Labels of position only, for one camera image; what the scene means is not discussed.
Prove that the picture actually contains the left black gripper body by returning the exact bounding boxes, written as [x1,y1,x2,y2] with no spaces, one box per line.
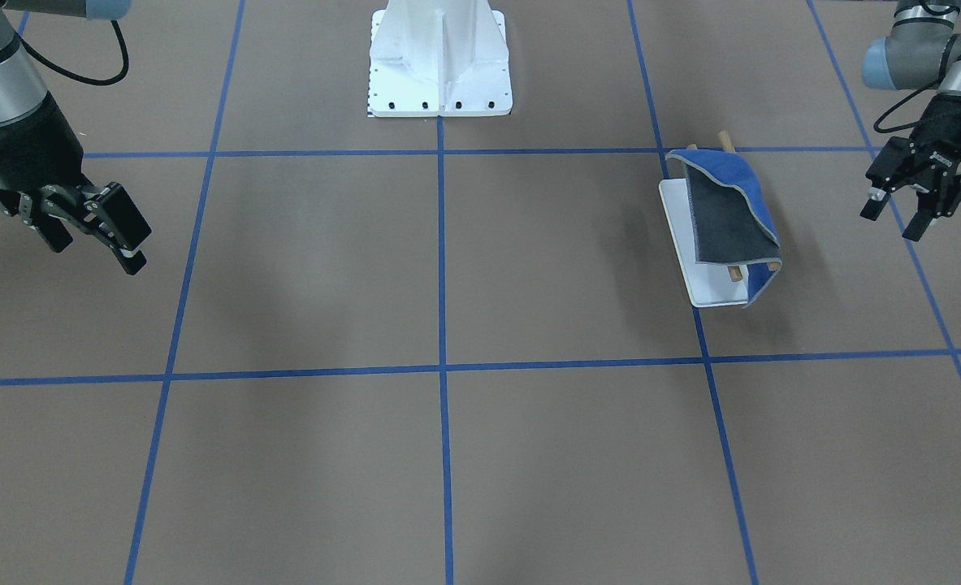
[866,95,961,192]

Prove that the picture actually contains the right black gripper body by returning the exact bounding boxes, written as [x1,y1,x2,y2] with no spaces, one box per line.
[0,93,90,216]

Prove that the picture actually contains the blue microfiber towel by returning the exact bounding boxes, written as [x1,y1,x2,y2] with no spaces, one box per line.
[664,148,783,308]

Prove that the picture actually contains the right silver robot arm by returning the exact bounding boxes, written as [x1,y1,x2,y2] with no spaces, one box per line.
[0,1,152,276]

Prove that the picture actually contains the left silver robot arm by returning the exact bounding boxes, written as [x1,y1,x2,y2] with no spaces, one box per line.
[860,1,961,241]

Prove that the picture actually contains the white towel rack wooden bars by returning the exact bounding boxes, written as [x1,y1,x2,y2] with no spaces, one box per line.
[659,130,781,308]

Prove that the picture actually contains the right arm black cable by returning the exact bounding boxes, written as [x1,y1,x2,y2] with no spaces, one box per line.
[17,20,130,86]

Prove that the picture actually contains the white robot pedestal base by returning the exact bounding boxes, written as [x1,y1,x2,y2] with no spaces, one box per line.
[366,1,513,118]

